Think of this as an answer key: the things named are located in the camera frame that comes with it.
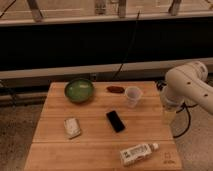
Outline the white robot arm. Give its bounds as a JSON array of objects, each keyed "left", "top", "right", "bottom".
[{"left": 160, "top": 61, "right": 213, "bottom": 125}]

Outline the white labelled bottle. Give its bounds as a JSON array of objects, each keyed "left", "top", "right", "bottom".
[{"left": 120, "top": 143, "right": 159, "bottom": 166}]

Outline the black phone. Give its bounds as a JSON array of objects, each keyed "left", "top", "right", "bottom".
[{"left": 106, "top": 111, "right": 125, "bottom": 133}]

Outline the dark brown oblong object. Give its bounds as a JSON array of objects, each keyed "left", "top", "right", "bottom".
[{"left": 107, "top": 86, "right": 125, "bottom": 93}]

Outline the green bowl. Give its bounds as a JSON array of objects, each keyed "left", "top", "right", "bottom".
[{"left": 64, "top": 78, "right": 94, "bottom": 103}]

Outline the black horizontal panel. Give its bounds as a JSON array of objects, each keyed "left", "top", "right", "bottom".
[{"left": 0, "top": 17, "right": 213, "bottom": 71}]

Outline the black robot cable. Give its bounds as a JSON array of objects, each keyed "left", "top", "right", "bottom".
[{"left": 172, "top": 102, "right": 198, "bottom": 140}]

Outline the black hanging cable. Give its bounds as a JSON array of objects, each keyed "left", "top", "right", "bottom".
[{"left": 110, "top": 9, "right": 142, "bottom": 82}]

